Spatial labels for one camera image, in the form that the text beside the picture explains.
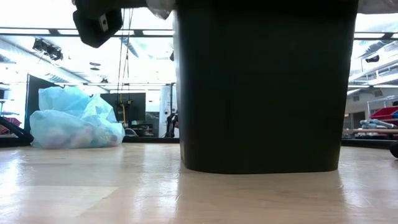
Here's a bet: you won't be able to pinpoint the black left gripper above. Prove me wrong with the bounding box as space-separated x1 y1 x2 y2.
72 0 149 49

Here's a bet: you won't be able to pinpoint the teal plastic trash bag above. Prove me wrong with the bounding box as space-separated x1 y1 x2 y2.
29 86 126 150

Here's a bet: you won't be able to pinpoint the black trash bin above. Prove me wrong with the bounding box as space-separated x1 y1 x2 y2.
172 0 359 175

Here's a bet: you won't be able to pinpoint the black ceiling spotlights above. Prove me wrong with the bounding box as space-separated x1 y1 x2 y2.
32 37 64 61

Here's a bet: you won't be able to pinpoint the black partition panel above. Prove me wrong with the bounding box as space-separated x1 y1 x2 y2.
99 92 147 124

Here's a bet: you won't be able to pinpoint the white cylindrical column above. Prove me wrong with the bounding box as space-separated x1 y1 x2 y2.
159 85 178 139

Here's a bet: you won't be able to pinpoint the low dark shelf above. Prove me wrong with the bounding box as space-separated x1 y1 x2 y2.
129 122 155 138

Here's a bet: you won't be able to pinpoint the red dark pile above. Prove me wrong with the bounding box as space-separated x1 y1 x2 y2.
0 116 22 135

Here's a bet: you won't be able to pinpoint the wooden workbench on casters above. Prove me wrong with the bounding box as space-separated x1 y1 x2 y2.
343 128 398 136

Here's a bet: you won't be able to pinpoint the yellow black hanging cable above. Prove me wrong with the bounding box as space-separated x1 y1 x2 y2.
116 8 135 126

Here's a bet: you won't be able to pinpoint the wire rack with red bins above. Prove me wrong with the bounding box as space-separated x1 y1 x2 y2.
366 95 398 138

